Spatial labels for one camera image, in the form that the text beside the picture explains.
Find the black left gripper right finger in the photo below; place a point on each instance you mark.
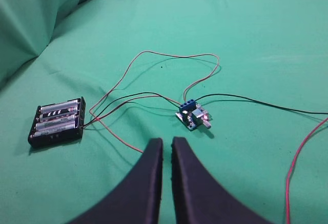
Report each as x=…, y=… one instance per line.
x=198, y=197

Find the green backdrop cloth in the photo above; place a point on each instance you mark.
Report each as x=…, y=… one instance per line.
x=266, y=47

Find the silver AA battery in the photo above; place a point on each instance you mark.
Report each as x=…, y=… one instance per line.
x=58, y=106
x=67, y=125

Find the blue motor controller board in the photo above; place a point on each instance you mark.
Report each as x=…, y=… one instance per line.
x=193, y=115

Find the black battery holder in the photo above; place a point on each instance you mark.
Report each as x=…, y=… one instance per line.
x=48, y=138

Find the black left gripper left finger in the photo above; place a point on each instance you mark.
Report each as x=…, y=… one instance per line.
x=136, y=199

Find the black patterned AA battery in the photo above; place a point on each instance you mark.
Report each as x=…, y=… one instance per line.
x=51, y=116

